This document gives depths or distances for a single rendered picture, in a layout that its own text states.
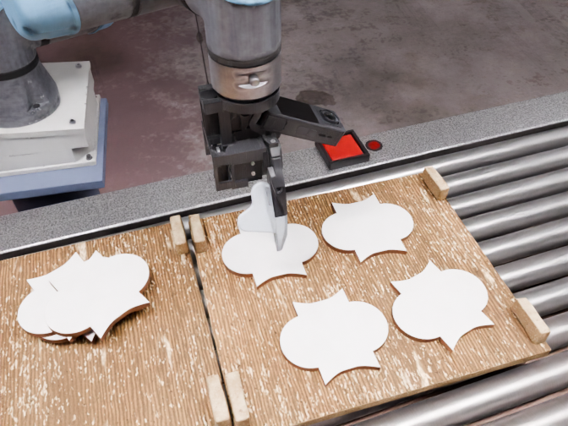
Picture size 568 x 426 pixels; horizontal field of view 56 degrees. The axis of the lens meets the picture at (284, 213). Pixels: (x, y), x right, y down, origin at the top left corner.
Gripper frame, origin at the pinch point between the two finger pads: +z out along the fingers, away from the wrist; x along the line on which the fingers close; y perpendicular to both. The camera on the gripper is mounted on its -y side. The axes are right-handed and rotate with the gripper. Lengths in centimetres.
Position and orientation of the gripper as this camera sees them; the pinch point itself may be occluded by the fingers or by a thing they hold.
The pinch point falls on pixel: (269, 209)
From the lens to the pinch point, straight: 72.6
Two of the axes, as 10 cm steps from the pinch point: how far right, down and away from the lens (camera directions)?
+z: 0.0, 6.8, 7.3
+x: 2.8, 7.0, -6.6
